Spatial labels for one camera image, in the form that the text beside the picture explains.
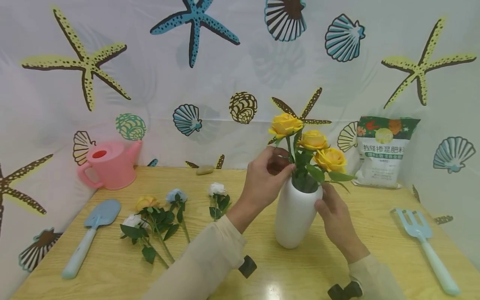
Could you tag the person's left index finger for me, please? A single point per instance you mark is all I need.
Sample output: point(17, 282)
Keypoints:
point(275, 152)

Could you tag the white rose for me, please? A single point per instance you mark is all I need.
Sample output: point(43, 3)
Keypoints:
point(132, 221)
point(216, 189)

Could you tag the person's right thumb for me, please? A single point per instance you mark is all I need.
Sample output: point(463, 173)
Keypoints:
point(320, 207)

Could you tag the person's right hand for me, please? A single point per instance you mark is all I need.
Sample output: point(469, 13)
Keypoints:
point(339, 225)

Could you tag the pink watering can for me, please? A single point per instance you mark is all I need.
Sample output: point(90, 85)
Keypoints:
point(110, 164)

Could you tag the light blue rose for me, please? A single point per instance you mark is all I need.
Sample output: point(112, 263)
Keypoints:
point(176, 195)

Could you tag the person's left thumb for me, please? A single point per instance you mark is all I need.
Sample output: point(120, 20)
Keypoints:
point(287, 174)

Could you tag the yellow rose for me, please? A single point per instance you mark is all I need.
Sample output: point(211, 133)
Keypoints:
point(147, 203)
point(285, 124)
point(313, 139)
point(330, 160)

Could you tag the person's right forearm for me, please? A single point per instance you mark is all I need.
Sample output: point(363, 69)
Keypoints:
point(375, 281)

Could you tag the black wrist band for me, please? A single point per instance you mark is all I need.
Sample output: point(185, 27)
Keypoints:
point(345, 291)
point(247, 266)

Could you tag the person's right index finger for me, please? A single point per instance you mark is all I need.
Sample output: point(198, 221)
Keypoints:
point(332, 192)

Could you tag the small grey stone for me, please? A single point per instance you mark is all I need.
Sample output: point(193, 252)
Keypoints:
point(204, 170)

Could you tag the white ceramic vase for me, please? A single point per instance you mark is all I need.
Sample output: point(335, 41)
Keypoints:
point(294, 221)

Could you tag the light blue garden shovel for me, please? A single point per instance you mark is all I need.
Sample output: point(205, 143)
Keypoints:
point(99, 214)

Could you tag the person's left forearm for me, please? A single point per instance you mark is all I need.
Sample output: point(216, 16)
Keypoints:
point(202, 266)

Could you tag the light blue garden fork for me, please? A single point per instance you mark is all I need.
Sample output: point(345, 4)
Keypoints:
point(416, 227)

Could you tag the person's left hand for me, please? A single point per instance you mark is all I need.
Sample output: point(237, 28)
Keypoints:
point(258, 187)

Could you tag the white and green fertilizer bag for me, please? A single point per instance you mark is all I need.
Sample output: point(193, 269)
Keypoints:
point(382, 158)

